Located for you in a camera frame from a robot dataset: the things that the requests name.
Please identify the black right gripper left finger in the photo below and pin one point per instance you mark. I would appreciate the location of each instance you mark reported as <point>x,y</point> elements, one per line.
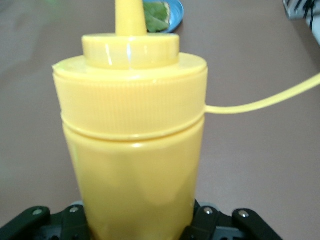
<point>30,217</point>

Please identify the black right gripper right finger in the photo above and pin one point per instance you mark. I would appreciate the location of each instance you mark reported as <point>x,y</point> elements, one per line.
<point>250,220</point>

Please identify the grey aluminium camera post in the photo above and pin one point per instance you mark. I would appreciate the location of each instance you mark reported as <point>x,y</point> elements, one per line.
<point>293,8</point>

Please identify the green lettuce leaf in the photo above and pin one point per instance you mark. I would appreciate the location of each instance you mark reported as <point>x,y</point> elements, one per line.
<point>156,17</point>

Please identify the yellow squeeze bottle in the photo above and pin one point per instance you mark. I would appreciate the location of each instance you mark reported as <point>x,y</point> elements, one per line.
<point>130,125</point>

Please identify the blue round plate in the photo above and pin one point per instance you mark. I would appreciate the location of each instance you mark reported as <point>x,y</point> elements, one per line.
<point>176,15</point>

